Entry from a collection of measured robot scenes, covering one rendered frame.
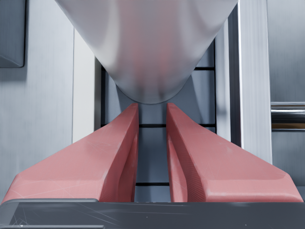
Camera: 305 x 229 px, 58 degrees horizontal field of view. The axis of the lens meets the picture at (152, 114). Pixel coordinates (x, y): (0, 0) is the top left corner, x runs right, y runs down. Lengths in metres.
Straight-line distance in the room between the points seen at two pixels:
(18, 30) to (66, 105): 0.07
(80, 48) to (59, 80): 0.09
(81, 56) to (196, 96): 0.08
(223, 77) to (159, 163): 0.07
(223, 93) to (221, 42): 0.04
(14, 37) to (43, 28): 0.03
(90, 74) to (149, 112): 0.05
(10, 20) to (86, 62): 0.11
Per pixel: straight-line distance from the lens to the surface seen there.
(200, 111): 0.19
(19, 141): 0.26
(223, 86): 0.19
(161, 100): 0.17
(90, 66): 0.16
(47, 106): 0.25
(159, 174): 0.19
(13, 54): 0.25
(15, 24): 0.26
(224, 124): 0.19
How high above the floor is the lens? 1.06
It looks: 86 degrees down
